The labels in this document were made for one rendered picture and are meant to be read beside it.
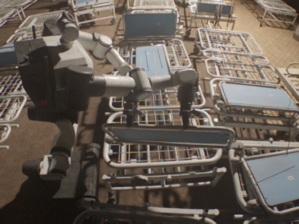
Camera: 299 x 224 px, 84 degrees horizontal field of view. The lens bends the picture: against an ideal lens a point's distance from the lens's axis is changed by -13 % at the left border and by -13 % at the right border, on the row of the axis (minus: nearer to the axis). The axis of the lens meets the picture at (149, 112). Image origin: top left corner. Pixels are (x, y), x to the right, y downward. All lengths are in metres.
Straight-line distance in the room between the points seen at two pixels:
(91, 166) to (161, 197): 0.68
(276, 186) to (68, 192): 1.56
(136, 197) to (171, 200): 0.31
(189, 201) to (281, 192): 0.77
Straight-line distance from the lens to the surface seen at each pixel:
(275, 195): 1.41
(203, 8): 4.01
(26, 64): 0.78
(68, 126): 1.09
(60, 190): 1.77
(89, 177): 1.70
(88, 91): 0.70
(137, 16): 2.69
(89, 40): 1.08
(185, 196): 1.80
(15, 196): 2.18
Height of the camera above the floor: 1.69
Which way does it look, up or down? 47 degrees down
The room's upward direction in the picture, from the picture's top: straight up
